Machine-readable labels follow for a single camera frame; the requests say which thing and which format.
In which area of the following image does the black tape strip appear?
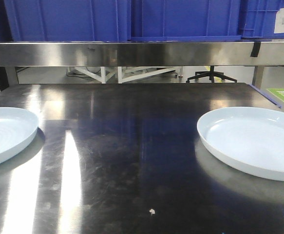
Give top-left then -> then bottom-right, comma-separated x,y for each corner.
250,41 -> 261,58

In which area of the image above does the blue bin upper left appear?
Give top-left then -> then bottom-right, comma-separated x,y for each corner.
0,0 -> 131,42

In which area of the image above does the black chair base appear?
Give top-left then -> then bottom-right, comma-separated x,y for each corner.
186,66 -> 237,83

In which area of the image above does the white frame table background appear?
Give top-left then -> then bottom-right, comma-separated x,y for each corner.
66,66 -> 183,84

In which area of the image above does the light blue plate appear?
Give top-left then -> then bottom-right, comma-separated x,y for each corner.
0,107 -> 39,164
197,107 -> 284,181

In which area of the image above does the stainless steel shelf rail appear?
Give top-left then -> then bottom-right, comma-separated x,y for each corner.
0,39 -> 284,67

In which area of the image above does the white crumb on table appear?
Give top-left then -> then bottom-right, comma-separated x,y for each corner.
149,209 -> 155,215

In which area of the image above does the blue bin upper right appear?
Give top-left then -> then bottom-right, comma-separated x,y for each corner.
131,0 -> 241,42

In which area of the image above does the blue bin far right labelled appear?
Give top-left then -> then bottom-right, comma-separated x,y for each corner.
238,0 -> 284,39

